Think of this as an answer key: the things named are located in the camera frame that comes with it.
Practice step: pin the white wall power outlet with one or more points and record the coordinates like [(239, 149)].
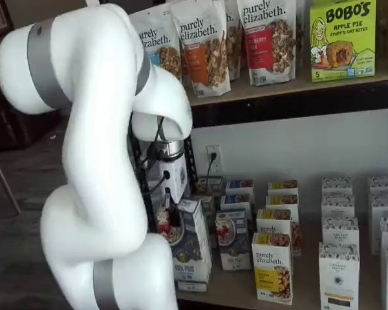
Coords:
[(214, 163)]

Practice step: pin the yellow purely elizabeth box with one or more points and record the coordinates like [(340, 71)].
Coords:
[(271, 268), (275, 221), (283, 186), (282, 201)]

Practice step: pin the black metal shelf rack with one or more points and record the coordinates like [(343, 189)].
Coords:
[(278, 106)]

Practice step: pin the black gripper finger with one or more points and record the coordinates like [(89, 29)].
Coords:
[(173, 216)]

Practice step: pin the red purely elizabeth granola bag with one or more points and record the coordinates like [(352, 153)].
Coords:
[(265, 32)]

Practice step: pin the grey stool metal legs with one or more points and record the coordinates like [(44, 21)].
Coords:
[(3, 181)]

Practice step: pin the dark wooden picture frame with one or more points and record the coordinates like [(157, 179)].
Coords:
[(4, 16)]

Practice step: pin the wooden shelf board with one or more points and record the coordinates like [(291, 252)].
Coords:
[(307, 258), (302, 84)]

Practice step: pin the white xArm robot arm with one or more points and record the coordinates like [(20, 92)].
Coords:
[(93, 129)]

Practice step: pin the blue purely elizabeth granola bag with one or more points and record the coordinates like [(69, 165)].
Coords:
[(161, 38)]

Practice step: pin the dark brown leather sofa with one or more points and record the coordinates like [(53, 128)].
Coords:
[(16, 129)]

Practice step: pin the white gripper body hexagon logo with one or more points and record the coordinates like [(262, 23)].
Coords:
[(176, 177)]

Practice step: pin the green Bobo's apple pie box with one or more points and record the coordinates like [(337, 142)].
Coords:
[(342, 38)]

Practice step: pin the blue and white oatmeal box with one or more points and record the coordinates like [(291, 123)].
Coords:
[(194, 252), (236, 201), (232, 242), (241, 186)]

